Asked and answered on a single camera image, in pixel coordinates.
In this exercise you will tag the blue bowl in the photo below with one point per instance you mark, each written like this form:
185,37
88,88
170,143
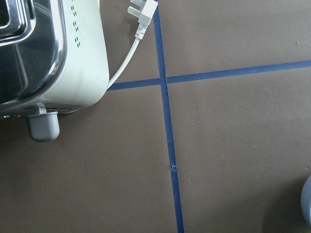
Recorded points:
305,201

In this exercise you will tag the cream white toaster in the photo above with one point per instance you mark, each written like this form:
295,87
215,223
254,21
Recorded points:
52,61

